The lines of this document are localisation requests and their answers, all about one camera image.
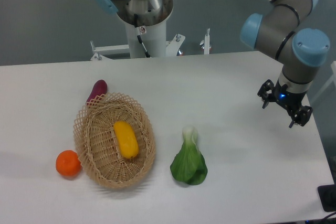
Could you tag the yellow mango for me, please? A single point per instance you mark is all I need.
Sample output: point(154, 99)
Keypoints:
point(127, 141)

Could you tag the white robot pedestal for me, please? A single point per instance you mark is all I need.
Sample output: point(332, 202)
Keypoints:
point(150, 35)

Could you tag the orange tangerine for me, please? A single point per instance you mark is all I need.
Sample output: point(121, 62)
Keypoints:
point(67, 163)

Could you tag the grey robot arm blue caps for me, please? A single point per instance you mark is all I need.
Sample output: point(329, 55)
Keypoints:
point(276, 35)

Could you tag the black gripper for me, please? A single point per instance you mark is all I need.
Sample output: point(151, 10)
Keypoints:
point(291, 102)

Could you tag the black device at table edge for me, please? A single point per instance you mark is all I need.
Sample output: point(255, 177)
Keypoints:
point(327, 197)

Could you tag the white metal base frame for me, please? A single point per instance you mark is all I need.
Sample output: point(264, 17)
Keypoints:
point(171, 49)

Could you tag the woven wicker basket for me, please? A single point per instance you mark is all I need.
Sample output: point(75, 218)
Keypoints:
point(97, 146)

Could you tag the green bok choy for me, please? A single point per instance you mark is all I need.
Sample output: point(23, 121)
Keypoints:
point(189, 165)

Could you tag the purple eggplant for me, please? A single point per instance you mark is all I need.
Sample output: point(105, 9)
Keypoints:
point(99, 88)

